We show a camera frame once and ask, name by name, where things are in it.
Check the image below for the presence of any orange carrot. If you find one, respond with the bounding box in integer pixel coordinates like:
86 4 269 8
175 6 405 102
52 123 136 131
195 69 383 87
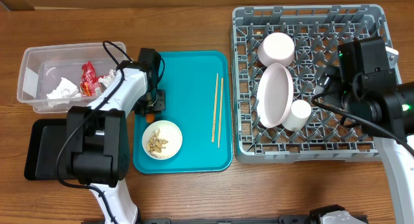
146 113 155 124

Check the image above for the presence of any white tissue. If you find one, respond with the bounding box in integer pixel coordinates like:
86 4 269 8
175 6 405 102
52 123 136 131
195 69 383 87
98 69 116 88
47 78 81 107

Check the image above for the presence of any red snack wrapper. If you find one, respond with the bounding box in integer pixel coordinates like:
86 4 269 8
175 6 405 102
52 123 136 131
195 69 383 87
80 61 102 97

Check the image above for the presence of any large pink plate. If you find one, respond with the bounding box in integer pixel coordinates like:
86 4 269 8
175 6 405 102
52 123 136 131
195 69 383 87
256 63 294 128

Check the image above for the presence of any pink bowl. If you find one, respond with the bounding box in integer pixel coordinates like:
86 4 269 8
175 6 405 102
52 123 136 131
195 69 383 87
257 32 295 67

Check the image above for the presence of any white cup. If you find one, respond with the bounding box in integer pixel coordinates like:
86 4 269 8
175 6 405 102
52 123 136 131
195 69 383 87
282 100 312 131

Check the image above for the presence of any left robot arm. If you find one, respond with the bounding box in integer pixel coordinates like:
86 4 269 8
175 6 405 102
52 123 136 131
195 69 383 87
55 48 165 223

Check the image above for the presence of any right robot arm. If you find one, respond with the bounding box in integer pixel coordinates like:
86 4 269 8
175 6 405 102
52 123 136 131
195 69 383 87
311 36 413 223

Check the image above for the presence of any grey dishwasher rack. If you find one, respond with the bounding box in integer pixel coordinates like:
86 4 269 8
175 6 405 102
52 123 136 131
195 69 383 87
232 4 392 164

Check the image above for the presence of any small bowl with food scraps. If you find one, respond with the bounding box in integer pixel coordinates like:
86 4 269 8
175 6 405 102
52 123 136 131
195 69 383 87
142 120 183 160

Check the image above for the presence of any teal plastic tray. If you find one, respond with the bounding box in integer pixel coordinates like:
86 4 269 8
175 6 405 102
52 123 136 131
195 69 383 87
133 50 233 174

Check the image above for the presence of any left wooden chopstick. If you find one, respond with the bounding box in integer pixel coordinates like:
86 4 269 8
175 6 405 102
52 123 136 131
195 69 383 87
212 73 219 143

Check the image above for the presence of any clear plastic bin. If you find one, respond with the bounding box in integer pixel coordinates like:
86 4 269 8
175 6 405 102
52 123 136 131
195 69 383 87
17 41 127 113

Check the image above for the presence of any black plastic tray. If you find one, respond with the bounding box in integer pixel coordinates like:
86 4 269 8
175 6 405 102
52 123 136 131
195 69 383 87
24 118 66 181

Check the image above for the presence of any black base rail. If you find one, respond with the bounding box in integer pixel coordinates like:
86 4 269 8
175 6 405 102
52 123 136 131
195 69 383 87
138 204 369 224

